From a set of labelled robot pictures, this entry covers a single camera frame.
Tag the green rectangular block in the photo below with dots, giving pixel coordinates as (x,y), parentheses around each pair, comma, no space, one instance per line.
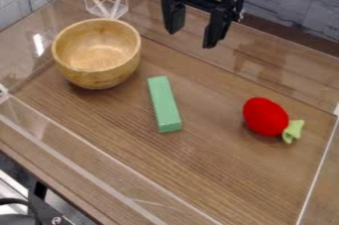
(164,105)

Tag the brown wooden bowl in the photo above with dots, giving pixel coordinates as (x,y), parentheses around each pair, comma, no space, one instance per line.
(96,52)

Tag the red plush strawberry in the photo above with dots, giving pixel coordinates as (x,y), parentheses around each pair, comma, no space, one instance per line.
(267,119)

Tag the black table leg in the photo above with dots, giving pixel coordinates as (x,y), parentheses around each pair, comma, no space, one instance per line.
(37,195)

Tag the clear acrylic corner bracket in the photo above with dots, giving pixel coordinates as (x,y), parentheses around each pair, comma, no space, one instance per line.
(110,9)

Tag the clear acrylic tray wall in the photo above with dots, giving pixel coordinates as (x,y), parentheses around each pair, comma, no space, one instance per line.
(112,193)

